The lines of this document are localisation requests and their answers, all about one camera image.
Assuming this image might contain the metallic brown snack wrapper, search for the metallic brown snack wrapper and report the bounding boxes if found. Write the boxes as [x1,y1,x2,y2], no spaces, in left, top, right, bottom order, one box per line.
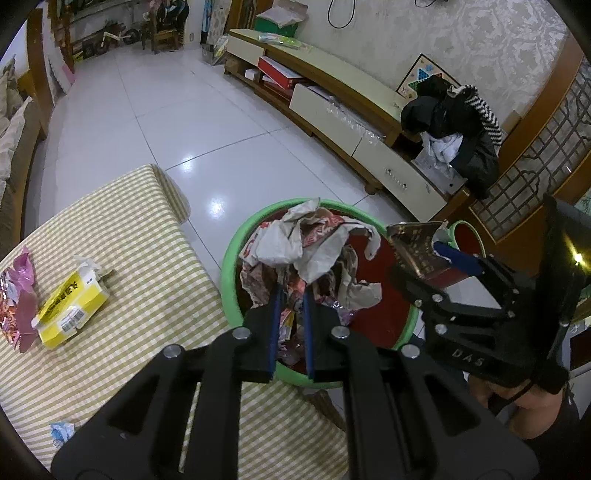
[387,220,482,291]

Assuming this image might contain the green cardboard box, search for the green cardboard box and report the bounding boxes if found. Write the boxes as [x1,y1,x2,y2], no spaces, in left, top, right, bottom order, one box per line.
[255,0,308,38]

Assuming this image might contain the pink snack bag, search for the pink snack bag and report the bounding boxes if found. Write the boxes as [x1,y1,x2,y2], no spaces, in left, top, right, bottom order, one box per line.
[318,295,359,326]

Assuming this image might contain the hanging wall cable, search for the hanging wall cable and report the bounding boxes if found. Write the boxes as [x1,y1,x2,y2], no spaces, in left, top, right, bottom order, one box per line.
[327,0,357,29]

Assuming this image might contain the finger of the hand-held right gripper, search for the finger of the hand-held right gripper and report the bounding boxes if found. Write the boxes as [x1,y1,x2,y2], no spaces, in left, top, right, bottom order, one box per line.
[434,242,525,317]
[387,265,511,335]

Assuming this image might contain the orange silver wrapper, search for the orange silver wrapper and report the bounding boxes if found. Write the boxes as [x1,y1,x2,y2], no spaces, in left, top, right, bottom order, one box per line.
[0,268,21,343]

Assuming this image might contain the wooden lattice screen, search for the wooden lattice screen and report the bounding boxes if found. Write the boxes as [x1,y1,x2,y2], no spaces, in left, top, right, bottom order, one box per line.
[468,60,591,241]

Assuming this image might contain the black white striped scarf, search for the black white striped scarf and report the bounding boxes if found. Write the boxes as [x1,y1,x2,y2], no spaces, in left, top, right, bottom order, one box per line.
[445,85,505,145]

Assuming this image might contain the pink white foam mats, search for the pink white foam mats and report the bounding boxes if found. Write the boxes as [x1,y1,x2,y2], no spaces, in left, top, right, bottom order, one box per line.
[45,50,78,99]

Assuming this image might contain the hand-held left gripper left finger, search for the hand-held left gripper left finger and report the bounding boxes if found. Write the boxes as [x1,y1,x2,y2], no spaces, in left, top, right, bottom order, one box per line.
[51,292,286,480]

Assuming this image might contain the long wooden cream cabinet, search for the long wooden cream cabinet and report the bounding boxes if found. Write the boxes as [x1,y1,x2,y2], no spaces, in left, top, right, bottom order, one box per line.
[224,28,472,223]

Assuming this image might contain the person's right forearm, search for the person's right forearm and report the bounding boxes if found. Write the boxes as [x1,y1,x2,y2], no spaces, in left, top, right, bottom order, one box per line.
[526,369,591,480]

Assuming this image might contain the small green bin red inside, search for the small green bin red inside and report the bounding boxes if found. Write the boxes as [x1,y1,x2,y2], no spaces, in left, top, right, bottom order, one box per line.
[447,220,486,260]

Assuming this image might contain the white cloth bundle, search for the white cloth bundle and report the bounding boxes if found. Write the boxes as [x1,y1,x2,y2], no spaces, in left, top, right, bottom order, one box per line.
[412,133,468,180]

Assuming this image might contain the large green bin red inside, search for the large green bin red inside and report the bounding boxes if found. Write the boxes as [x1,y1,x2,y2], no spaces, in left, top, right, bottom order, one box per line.
[221,198,421,389]

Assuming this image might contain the green flat packet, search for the green flat packet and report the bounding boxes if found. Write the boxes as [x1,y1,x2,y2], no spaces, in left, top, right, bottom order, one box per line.
[257,32,302,48]

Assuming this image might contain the magenta crumpled wrapper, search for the magenta crumpled wrapper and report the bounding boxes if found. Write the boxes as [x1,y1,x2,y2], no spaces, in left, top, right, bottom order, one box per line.
[10,247,41,354]

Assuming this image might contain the person's right hand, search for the person's right hand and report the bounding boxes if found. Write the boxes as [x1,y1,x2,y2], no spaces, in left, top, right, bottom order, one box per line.
[467,375,574,440]

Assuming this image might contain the clear plastic sheet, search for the clear plastic sheet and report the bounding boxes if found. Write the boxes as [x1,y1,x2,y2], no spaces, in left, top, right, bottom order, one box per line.
[323,99,385,145]

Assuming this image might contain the yellow white carton box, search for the yellow white carton box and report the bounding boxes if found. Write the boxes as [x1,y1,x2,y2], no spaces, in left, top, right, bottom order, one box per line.
[33,256,109,350]

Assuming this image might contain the white balance bike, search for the white balance bike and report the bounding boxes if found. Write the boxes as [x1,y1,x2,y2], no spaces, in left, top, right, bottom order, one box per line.
[93,27,140,59]

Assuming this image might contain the wooden chair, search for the wooden chair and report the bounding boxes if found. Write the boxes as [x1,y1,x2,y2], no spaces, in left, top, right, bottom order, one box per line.
[140,2,191,55]

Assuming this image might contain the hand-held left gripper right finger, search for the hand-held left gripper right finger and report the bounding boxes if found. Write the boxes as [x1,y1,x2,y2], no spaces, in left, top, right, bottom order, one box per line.
[302,292,539,480]

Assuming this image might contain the small blue white wrapper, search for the small blue white wrapper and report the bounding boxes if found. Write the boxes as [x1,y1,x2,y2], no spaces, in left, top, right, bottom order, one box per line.
[49,421,76,449]

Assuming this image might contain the black clothes pile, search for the black clothes pile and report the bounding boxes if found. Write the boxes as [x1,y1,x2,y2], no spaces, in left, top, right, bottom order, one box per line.
[401,76,505,200]

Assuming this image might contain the red flat box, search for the red flat box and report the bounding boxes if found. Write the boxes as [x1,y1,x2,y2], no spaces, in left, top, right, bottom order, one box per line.
[257,56,302,90]

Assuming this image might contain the yellow checked tablecloth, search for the yellow checked tablecloth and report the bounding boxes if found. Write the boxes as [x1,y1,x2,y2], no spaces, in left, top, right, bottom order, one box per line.
[0,164,349,476]

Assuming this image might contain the white paper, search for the white paper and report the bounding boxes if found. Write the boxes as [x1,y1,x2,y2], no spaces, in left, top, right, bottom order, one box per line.
[254,198,384,283]

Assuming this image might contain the star board game box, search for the star board game box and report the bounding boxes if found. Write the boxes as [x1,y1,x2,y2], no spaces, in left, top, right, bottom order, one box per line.
[396,54,463,101]

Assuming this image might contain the beige striped sofa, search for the beige striped sofa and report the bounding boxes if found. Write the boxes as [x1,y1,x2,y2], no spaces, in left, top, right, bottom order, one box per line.
[0,55,48,243]

